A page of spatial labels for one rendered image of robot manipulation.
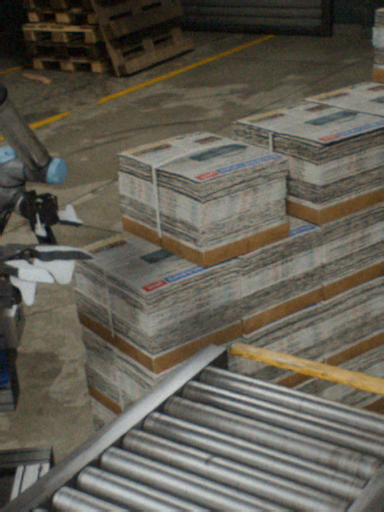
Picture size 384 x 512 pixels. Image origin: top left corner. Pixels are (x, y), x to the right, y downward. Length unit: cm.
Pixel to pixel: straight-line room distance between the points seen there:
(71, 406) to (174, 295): 121
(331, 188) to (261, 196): 25
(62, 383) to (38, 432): 32
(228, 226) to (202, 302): 20
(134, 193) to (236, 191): 32
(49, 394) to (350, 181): 148
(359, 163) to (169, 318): 71
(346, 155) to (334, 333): 52
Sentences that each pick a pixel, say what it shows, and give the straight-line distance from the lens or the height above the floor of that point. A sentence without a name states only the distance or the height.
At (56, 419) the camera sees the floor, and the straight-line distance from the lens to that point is 335.
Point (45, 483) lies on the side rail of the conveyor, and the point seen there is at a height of 80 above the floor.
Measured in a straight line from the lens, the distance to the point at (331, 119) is 268.
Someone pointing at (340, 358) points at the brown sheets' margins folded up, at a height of 40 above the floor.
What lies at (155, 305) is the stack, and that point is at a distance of 225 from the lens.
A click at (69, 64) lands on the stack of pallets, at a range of 895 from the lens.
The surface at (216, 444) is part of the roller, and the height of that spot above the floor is 79.
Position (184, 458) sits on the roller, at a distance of 169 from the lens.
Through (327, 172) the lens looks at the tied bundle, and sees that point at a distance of 252.
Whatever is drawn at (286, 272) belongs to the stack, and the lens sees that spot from 251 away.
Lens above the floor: 177
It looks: 23 degrees down
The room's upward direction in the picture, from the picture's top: 5 degrees counter-clockwise
